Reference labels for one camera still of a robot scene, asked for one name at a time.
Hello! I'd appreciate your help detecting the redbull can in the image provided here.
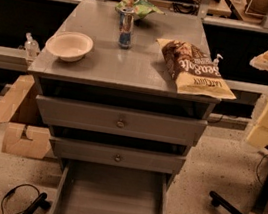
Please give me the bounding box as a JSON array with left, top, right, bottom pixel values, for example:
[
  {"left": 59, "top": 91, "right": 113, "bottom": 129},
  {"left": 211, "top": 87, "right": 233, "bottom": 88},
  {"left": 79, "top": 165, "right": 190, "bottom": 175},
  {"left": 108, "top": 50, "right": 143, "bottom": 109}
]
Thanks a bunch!
[{"left": 118, "top": 7, "right": 134, "bottom": 49}]

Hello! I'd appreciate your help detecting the grey top drawer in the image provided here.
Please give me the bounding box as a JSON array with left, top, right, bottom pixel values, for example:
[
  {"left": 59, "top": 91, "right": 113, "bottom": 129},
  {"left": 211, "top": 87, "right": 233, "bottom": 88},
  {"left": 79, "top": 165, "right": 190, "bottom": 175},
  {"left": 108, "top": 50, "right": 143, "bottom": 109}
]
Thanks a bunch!
[{"left": 36, "top": 95, "right": 207, "bottom": 146}]

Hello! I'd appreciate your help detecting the grey drawer cabinet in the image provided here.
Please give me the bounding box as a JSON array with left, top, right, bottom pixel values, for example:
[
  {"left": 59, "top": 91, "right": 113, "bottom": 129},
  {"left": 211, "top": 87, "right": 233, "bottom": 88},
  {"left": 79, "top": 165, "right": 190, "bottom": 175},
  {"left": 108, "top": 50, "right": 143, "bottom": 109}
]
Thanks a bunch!
[{"left": 5, "top": 0, "right": 235, "bottom": 214}]

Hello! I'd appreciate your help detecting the open grey bottom drawer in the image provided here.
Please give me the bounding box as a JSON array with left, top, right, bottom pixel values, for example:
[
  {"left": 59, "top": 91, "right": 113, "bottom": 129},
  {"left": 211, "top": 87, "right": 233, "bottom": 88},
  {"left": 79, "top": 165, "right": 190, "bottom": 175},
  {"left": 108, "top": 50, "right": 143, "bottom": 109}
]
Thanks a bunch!
[{"left": 48, "top": 160, "right": 167, "bottom": 214}]

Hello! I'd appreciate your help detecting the white pump bottle right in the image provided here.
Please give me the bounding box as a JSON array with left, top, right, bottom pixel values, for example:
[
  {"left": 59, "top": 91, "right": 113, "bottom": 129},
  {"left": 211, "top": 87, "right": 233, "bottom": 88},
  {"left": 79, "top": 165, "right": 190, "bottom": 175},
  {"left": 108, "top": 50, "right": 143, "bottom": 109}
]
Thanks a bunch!
[{"left": 213, "top": 54, "right": 224, "bottom": 66}]

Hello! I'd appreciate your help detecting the brown chip bag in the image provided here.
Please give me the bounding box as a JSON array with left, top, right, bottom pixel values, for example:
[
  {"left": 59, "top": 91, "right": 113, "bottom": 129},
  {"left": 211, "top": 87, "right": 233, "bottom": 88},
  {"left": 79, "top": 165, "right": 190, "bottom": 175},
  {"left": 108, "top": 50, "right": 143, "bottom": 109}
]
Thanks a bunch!
[{"left": 157, "top": 38, "right": 236, "bottom": 100}]

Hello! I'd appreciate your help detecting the green chip bag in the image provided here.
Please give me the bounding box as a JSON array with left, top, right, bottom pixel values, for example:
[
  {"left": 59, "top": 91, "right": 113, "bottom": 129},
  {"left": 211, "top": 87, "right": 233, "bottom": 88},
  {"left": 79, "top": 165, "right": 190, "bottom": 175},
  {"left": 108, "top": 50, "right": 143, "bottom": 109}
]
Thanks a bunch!
[{"left": 115, "top": 0, "right": 163, "bottom": 20}]

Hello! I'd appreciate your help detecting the white bowl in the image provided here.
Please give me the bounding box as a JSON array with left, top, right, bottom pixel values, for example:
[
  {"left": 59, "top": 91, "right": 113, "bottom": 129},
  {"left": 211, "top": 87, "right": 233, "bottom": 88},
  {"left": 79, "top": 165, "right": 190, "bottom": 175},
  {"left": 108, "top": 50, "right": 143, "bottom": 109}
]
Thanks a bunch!
[{"left": 45, "top": 31, "right": 94, "bottom": 62}]

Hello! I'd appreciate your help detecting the notched cardboard piece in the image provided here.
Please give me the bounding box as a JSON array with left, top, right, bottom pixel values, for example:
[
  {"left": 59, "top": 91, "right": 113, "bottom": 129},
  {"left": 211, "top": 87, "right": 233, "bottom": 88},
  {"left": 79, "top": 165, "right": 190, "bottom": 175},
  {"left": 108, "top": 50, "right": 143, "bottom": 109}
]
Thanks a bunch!
[{"left": 2, "top": 122, "right": 51, "bottom": 159}]

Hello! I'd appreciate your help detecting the clear sanitizer bottle left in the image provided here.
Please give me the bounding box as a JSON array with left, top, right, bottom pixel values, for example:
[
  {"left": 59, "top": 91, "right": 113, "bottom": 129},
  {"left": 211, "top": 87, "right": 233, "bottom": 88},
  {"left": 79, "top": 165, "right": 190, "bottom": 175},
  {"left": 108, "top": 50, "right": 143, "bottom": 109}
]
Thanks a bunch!
[{"left": 24, "top": 33, "right": 41, "bottom": 61}]

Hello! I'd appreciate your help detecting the black floor cable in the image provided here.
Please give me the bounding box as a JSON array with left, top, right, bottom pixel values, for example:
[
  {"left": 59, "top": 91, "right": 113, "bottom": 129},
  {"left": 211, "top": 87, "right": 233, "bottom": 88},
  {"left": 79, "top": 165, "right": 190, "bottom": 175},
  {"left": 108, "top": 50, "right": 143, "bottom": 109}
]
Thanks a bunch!
[{"left": 0, "top": 180, "right": 43, "bottom": 214}]

